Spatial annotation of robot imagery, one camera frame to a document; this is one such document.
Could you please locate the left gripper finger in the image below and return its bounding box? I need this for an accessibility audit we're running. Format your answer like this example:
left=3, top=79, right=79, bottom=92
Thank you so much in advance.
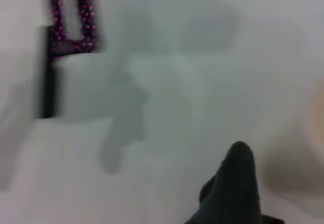
left=32, top=0, right=102, bottom=120

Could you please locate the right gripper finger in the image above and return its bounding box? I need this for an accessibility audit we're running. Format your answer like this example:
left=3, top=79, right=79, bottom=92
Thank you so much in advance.
left=262, top=214, right=286, bottom=224

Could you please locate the dark blue rag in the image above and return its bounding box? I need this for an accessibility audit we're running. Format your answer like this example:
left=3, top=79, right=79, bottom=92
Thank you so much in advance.
left=183, top=140, right=264, bottom=224

